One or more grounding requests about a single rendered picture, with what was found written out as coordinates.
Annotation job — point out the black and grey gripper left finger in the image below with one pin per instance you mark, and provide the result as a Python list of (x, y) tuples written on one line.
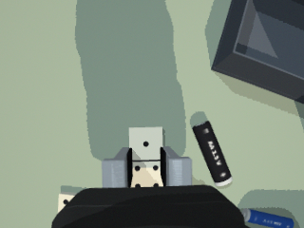
[(118, 172)]

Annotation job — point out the white domino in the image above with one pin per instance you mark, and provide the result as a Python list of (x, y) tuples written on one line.
[(64, 198), (146, 157)]

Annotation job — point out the black three-compartment bin rack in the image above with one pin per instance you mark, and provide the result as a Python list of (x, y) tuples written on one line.
[(271, 39)]

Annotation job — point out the blue battery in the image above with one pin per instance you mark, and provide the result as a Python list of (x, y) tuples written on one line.
[(267, 219)]

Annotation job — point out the black aa battery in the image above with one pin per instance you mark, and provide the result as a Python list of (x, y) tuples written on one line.
[(212, 153)]

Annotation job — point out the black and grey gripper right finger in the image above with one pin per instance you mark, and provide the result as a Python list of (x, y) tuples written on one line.
[(175, 170)]

